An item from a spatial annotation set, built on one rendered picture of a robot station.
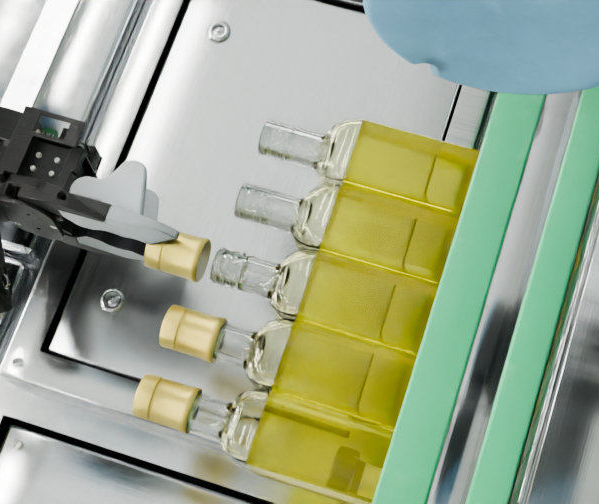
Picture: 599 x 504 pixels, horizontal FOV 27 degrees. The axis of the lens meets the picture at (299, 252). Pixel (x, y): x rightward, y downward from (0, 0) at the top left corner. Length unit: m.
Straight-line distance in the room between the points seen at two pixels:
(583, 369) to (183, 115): 0.52
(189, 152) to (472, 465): 0.48
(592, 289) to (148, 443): 0.45
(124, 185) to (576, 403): 0.39
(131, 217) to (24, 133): 0.12
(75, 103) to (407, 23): 0.77
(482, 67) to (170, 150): 0.71
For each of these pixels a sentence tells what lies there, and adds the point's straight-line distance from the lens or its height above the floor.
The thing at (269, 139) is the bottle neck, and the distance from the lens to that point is 1.01.
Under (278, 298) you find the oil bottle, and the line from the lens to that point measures 0.95.
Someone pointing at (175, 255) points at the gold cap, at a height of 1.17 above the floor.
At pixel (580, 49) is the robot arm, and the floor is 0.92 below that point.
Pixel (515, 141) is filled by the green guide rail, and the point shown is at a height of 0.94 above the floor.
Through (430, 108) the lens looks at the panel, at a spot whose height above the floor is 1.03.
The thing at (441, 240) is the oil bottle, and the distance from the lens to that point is 0.95.
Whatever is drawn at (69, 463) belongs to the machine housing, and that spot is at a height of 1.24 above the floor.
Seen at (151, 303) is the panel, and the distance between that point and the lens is 1.11.
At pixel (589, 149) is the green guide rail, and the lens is 0.87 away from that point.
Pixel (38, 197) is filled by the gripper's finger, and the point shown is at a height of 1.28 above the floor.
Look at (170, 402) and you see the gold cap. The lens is 0.94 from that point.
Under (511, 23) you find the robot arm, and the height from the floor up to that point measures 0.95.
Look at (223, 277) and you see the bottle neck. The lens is 0.97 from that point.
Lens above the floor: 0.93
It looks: 9 degrees up
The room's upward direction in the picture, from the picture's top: 74 degrees counter-clockwise
